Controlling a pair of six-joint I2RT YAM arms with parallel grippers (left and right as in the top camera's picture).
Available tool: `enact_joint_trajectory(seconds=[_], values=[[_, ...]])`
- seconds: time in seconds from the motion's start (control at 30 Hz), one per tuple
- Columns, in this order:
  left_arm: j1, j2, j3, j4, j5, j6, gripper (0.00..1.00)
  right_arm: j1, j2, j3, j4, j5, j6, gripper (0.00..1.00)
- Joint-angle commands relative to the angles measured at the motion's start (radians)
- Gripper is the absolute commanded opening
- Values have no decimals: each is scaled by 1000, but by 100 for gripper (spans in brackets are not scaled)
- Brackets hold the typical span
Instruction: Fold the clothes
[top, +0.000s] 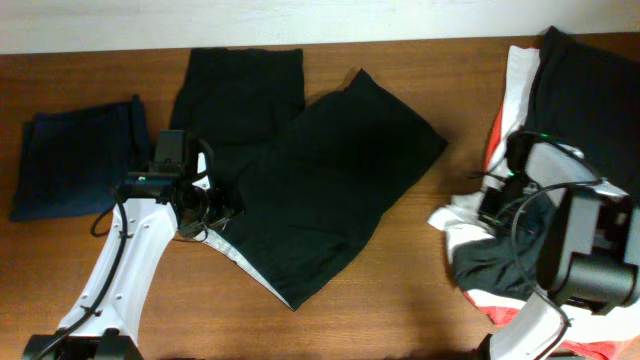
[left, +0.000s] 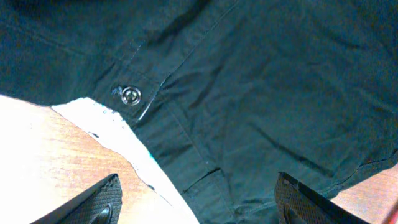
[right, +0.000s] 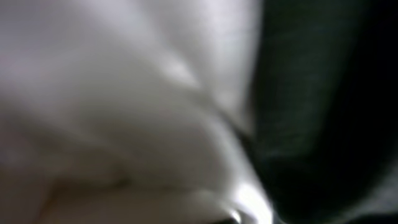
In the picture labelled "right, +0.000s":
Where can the black shorts with white stripe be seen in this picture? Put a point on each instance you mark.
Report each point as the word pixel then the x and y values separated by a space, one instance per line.
pixel 198 111

